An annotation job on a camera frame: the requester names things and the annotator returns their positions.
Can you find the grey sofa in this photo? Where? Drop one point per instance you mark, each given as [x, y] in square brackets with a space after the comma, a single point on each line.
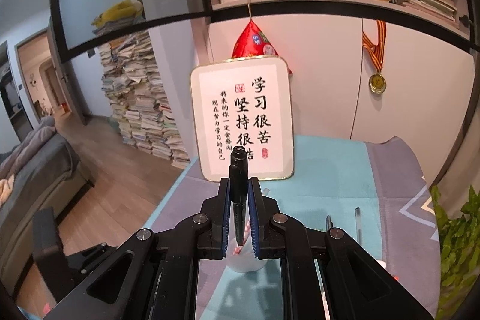
[37, 170]

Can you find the clear gel pen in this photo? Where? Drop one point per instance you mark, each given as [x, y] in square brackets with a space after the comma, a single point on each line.
[358, 226]

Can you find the tall pile of books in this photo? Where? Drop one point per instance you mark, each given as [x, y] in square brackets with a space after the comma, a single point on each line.
[142, 98]

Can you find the orange marker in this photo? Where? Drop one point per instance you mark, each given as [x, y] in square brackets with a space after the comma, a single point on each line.
[395, 277]

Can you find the wooden door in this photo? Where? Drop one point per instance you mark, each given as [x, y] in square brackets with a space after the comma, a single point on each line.
[53, 85]

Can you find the red and white pen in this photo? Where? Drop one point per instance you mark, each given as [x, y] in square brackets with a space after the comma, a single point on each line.
[239, 248]

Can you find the green potted plant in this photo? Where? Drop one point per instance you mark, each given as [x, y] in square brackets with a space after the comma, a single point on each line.
[455, 237]

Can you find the framed calligraphy sign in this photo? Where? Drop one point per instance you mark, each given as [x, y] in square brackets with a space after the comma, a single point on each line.
[225, 117]

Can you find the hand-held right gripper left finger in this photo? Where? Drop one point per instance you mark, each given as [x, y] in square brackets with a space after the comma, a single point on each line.
[225, 218]

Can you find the dark pen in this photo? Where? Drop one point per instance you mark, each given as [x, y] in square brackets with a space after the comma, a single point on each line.
[329, 223]

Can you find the white bookshelf cabinet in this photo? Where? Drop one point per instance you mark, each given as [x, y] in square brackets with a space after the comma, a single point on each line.
[412, 87]

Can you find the slanted pile of books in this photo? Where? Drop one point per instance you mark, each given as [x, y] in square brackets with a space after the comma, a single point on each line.
[427, 5]

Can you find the red fabric pendant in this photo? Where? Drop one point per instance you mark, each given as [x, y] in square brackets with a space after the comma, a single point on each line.
[255, 39]

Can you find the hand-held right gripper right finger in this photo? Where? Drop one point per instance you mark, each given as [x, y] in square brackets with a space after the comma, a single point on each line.
[254, 218]

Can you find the gold medal with striped ribbon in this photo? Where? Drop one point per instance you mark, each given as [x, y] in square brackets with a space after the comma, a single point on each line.
[377, 82]

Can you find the black marker pen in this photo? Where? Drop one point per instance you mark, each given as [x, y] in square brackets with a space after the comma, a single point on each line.
[237, 185]

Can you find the frosted white cup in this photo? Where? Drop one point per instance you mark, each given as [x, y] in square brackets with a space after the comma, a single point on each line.
[243, 264]

